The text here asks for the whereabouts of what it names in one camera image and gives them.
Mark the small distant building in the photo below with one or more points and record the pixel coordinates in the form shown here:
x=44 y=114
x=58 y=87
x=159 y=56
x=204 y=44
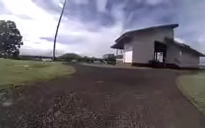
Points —
x=109 y=58

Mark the dark rounded bush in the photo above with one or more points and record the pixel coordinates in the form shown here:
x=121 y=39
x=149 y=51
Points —
x=68 y=56

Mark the dark brown gravel path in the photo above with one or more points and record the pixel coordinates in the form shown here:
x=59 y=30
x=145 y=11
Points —
x=100 y=100

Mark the white building with blue roof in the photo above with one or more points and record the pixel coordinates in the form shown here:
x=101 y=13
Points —
x=146 y=46

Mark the leaning bare palm tree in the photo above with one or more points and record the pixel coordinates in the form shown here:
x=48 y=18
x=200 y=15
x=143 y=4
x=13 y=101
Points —
x=58 y=30

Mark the green grass field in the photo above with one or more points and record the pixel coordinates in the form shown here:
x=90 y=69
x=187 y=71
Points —
x=23 y=71

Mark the green grass strip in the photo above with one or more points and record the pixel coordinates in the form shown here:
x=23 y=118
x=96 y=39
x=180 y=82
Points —
x=200 y=88

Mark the large dark leafy tree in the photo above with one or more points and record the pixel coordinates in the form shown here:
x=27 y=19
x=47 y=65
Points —
x=4 y=39

